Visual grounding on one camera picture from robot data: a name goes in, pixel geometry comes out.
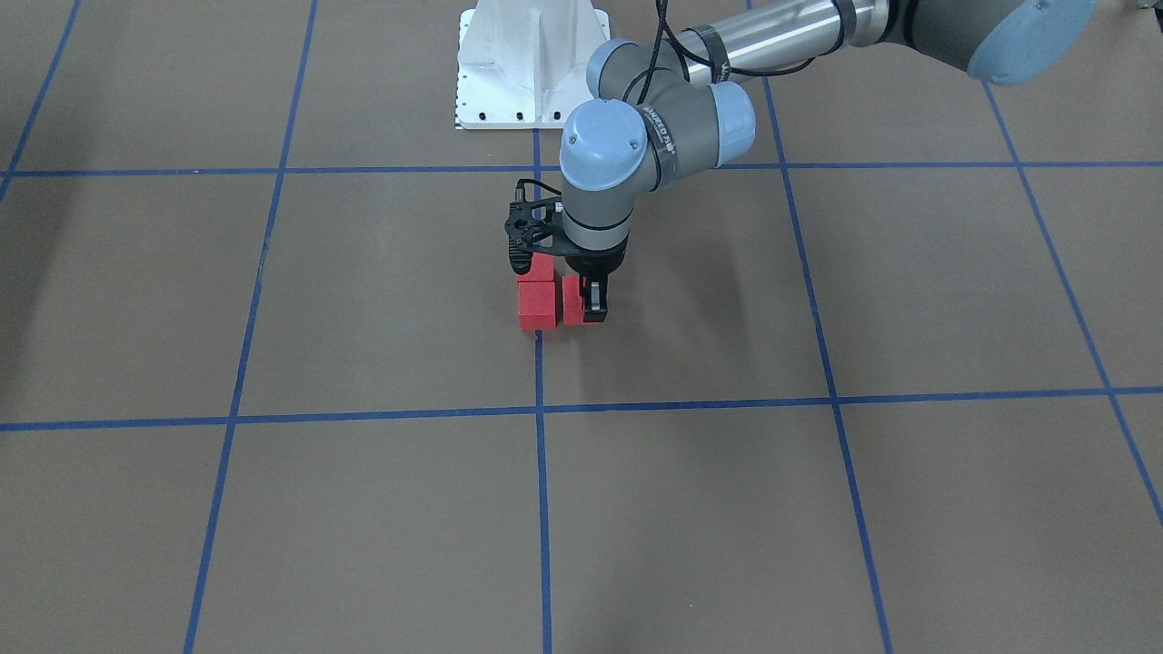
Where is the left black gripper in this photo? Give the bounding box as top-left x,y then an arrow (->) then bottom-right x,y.
555,239 -> 629,324

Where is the red block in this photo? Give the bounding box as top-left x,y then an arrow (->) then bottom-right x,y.
522,253 -> 556,282
516,280 -> 558,332
561,276 -> 586,326

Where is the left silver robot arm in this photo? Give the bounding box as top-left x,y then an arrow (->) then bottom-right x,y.
547,1 -> 1096,324

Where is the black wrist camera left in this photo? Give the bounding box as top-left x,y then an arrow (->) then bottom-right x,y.
505,178 -> 576,276

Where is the white pedestal column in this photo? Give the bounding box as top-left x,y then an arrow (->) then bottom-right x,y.
454,1 -> 611,130

